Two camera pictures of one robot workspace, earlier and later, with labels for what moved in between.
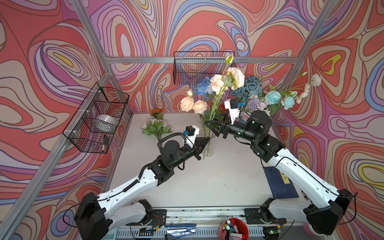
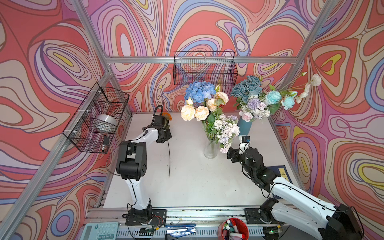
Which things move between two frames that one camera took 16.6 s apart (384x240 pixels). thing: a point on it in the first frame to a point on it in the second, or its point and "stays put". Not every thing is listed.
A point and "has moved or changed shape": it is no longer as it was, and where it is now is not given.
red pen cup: [233, 229] stays put
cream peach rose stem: [230, 77] has moved or changed shape
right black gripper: [225, 129] to [235, 155]
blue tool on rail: [180, 230] stays put
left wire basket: [93, 128] stays put
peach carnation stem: [198, 107] has moved or changed shape
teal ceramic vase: [244, 116] has moved or changed shape
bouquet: [253, 99] stays put
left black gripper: [196, 147] to [164, 134]
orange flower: [156, 112] to [169, 116]
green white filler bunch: [156, 127] has moved or changed shape
